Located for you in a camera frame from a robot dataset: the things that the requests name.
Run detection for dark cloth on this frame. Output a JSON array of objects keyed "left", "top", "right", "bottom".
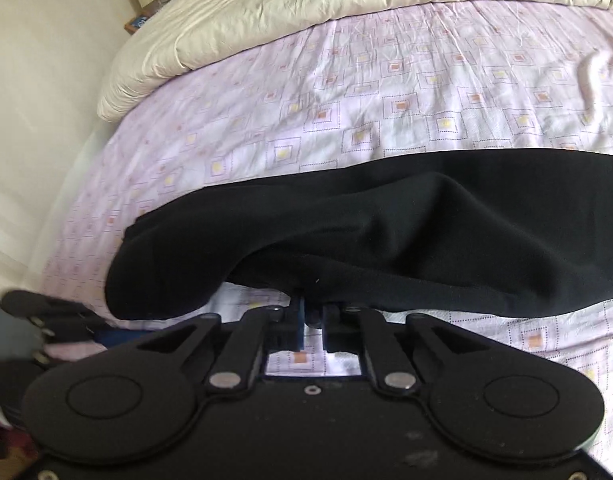
[{"left": 0, "top": 355, "right": 52, "bottom": 411}]

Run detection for wooden nightstand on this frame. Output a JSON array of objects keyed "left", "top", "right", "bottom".
[{"left": 125, "top": 0, "right": 212, "bottom": 36}]

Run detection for black pants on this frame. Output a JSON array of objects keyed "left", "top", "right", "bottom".
[{"left": 105, "top": 149, "right": 613, "bottom": 322}]

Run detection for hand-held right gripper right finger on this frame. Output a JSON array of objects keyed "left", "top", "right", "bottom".
[{"left": 322, "top": 303, "right": 491, "bottom": 396}]

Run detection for white duvet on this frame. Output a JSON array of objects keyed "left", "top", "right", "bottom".
[{"left": 96, "top": 0, "right": 613, "bottom": 122}]

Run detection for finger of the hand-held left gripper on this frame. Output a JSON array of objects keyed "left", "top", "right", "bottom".
[
  {"left": 32, "top": 347, "right": 104, "bottom": 369},
  {"left": 0, "top": 289, "right": 107, "bottom": 343}
]

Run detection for bed with patterned sheet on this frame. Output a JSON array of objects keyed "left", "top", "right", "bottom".
[{"left": 39, "top": 0, "right": 613, "bottom": 480}]

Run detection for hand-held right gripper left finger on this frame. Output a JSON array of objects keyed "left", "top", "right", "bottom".
[{"left": 136, "top": 295, "right": 307, "bottom": 395}]

